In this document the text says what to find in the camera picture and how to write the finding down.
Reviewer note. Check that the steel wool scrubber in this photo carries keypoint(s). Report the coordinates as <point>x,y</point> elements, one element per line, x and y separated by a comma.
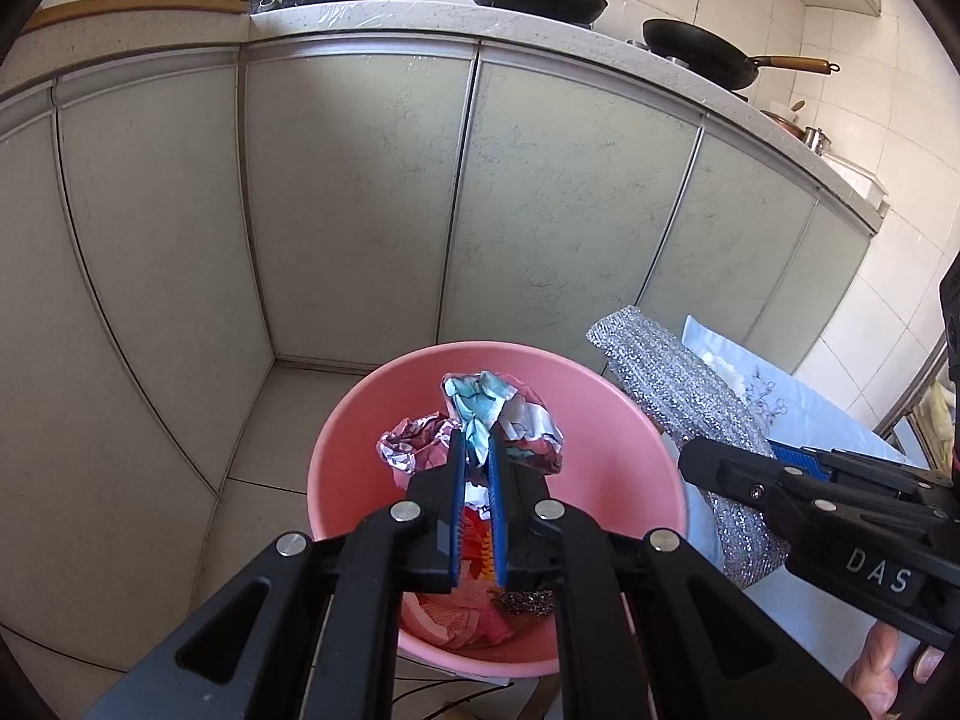
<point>525,604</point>

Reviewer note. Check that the colourful foil wrapper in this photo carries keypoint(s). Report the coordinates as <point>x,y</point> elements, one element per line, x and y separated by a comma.
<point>480,394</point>

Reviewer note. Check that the silver scouring pad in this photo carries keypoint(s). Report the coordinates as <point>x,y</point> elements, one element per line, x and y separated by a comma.
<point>675,382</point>

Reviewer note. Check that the pink plastic bucket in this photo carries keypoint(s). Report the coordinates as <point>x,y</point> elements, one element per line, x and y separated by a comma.
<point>360,450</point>

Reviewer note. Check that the copper pot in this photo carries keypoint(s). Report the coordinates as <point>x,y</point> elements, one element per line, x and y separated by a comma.
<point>784,121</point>

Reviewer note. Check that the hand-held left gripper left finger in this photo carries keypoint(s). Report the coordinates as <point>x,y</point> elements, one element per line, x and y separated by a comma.
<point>454,502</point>

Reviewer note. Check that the steel cup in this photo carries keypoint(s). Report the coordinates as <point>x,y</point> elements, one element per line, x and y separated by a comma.
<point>816,141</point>

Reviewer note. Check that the person's right hand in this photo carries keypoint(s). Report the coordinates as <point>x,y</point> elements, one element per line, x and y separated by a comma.
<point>874,667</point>

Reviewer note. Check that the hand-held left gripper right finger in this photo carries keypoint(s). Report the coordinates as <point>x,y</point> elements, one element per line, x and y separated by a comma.
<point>499,510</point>

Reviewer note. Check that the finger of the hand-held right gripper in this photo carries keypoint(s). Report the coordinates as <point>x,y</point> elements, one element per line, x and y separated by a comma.
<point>735,476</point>
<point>806,457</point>

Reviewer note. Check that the red plastic wrapper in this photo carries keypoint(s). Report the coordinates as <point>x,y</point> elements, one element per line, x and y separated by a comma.
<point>476,547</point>

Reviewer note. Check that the grey kitchen counter cabinet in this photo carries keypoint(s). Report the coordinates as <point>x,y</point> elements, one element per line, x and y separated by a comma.
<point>337,202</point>

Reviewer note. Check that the white rectangular container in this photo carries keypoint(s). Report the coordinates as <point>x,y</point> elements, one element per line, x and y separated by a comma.
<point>855,176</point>

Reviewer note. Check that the metal storage rack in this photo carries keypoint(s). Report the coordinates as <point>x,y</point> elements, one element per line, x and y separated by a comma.
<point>911,390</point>

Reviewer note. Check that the light blue floral tablecloth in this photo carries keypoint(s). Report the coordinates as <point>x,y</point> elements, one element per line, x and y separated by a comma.
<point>810,405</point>

